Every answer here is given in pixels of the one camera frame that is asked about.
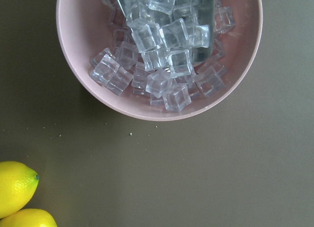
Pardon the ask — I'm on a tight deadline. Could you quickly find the pink bowl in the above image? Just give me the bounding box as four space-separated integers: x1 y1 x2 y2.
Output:
56 0 263 121

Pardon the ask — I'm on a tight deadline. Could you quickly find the metal ice scoop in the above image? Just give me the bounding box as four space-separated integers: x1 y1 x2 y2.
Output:
117 0 216 64

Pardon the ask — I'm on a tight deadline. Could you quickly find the clear ice cube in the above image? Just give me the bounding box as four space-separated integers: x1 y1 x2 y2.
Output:
145 69 172 98
89 54 120 86
214 6 236 34
167 49 193 78
115 41 138 69
131 24 162 53
195 66 225 97
162 85 192 112

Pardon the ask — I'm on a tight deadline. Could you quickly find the yellow lemon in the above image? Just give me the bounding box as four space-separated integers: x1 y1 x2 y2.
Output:
0 208 57 227
0 161 39 218

